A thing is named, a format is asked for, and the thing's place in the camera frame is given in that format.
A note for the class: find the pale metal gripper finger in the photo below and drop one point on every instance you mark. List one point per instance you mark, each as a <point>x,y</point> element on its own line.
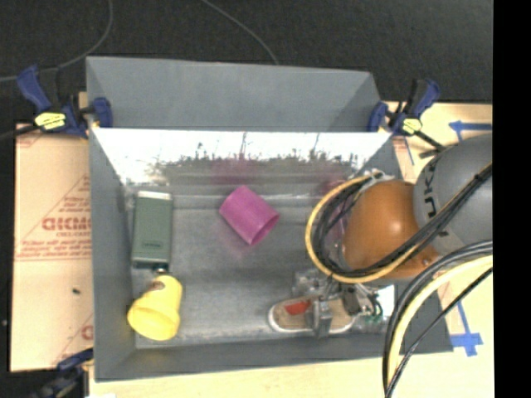
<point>325,325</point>
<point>312,315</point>

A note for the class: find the grey metal bin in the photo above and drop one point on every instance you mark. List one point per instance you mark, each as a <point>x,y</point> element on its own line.
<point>232,272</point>

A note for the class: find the purple plastic cup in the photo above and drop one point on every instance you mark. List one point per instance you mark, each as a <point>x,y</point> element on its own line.
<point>248,214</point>

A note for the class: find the yellow plastic cup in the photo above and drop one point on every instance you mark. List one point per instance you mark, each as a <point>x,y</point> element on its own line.
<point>155,311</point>

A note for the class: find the dark green flat block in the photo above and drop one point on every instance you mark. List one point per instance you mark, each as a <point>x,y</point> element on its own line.
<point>152,230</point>

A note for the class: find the brown cardboard board red print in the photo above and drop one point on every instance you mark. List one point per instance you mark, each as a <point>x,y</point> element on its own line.
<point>50,263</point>

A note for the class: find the black cylinder on white bracket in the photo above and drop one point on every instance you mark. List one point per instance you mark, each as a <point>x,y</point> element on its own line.
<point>352,300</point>

